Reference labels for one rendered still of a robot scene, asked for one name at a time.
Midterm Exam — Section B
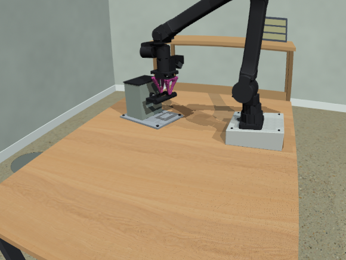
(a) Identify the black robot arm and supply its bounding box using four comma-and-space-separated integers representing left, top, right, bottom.
140, 0, 268, 130

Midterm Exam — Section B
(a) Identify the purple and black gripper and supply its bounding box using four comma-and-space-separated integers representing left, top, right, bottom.
150, 58, 178, 95

